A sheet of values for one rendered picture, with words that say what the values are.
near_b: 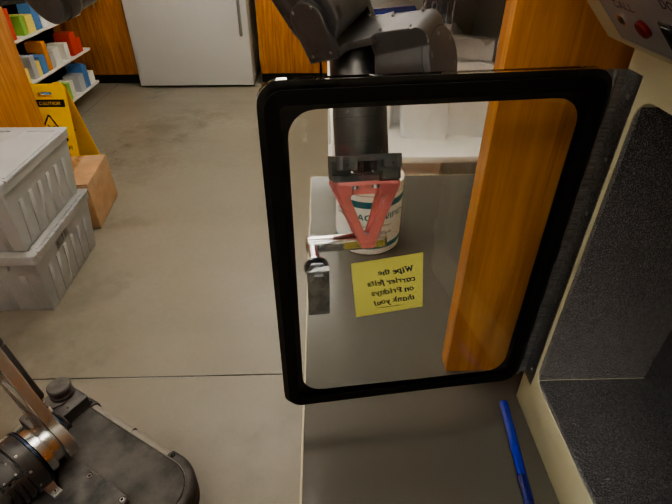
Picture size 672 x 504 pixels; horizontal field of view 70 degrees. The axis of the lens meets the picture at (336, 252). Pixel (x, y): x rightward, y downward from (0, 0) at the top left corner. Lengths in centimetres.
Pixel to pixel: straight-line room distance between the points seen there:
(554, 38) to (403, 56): 15
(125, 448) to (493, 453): 115
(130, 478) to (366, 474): 99
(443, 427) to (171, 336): 167
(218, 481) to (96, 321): 101
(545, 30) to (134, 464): 141
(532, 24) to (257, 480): 152
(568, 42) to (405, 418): 48
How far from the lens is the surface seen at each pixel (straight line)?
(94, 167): 313
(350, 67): 50
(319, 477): 64
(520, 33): 52
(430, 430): 69
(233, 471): 176
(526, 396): 72
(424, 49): 46
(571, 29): 54
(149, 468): 154
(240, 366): 202
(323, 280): 47
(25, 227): 237
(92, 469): 160
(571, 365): 67
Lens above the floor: 150
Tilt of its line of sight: 36 degrees down
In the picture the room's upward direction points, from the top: straight up
